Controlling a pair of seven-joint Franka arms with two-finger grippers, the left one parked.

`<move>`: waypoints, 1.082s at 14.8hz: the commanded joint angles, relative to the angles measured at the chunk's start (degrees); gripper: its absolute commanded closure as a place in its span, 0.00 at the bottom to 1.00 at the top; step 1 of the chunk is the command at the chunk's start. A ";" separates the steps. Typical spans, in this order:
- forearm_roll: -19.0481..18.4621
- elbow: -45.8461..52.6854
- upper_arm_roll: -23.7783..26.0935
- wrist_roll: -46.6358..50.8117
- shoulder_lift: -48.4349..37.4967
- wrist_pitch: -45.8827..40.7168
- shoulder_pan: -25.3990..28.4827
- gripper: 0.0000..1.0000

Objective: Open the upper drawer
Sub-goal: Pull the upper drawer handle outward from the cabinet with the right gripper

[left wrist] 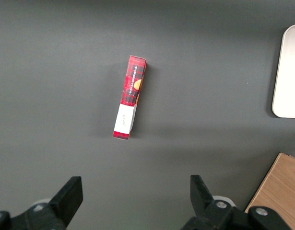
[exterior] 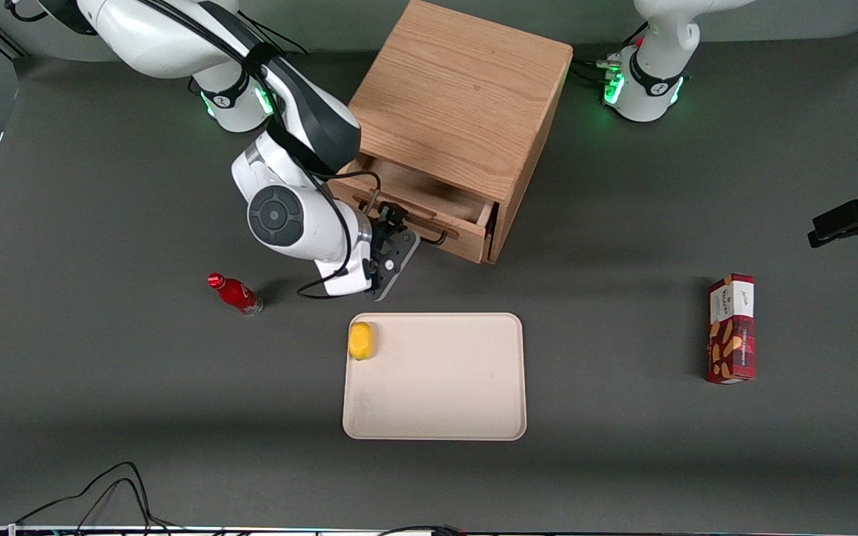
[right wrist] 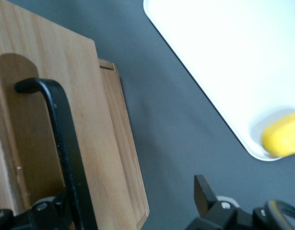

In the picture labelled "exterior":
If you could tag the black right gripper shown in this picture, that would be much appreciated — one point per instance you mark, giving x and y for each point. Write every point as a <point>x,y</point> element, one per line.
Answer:
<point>386,223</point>

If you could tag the wooden drawer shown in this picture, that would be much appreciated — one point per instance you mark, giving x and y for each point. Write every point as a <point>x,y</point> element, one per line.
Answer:
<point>429,193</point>

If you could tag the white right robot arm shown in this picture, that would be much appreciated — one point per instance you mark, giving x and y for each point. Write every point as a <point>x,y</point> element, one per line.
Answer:
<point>146,37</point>

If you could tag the wooden drawer cabinet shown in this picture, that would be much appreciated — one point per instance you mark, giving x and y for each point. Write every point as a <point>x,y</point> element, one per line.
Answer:
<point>459,89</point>

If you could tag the yellow lemon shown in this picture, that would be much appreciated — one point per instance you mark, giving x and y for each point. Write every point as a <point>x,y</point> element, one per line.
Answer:
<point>361,341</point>

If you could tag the cream plastic tray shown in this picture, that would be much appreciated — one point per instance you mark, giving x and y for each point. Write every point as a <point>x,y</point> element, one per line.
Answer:
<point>436,380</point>

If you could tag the red bottle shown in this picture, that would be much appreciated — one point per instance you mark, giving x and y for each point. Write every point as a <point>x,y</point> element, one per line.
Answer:
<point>237,295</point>

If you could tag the red snack box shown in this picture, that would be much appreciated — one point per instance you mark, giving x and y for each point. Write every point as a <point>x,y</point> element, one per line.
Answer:
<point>731,331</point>

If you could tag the gray wrist camera mount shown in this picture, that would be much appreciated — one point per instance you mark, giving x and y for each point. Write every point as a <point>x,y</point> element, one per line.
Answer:
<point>399,257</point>

